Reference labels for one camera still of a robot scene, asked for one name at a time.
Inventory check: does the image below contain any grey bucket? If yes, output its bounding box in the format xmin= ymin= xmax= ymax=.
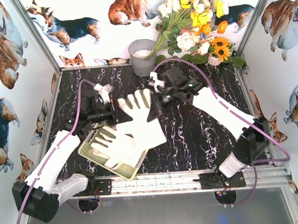
xmin=128 ymin=39 xmax=156 ymax=77

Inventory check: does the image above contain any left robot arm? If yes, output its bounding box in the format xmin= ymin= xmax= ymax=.
xmin=11 ymin=98 xmax=132 ymax=223

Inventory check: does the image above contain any white green work glove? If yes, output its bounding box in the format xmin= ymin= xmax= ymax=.
xmin=93 ymin=150 xmax=125 ymax=170

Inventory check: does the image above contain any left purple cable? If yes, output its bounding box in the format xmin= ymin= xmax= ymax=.
xmin=7 ymin=78 xmax=105 ymax=224

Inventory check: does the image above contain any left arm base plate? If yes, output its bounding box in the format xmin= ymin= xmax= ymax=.
xmin=74 ymin=179 xmax=112 ymax=197

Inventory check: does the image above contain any yellow-green storage basket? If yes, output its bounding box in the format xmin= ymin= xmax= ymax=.
xmin=77 ymin=125 xmax=148 ymax=181

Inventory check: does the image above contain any artificial flower bouquet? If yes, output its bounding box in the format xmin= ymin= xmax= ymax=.
xmin=151 ymin=0 xmax=245 ymax=67

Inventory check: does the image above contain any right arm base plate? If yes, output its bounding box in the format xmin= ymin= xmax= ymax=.
xmin=193 ymin=167 xmax=246 ymax=189

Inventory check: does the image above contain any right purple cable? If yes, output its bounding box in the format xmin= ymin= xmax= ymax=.
xmin=152 ymin=52 xmax=293 ymax=212

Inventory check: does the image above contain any white ribbed flower pot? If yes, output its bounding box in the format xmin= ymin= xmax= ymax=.
xmin=207 ymin=54 xmax=221 ymax=66

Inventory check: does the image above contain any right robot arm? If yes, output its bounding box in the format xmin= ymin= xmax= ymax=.
xmin=147 ymin=66 xmax=270 ymax=178

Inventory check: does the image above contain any purple cable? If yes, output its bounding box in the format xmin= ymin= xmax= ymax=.
xmin=152 ymin=52 xmax=293 ymax=212
xmin=7 ymin=78 xmax=105 ymax=224

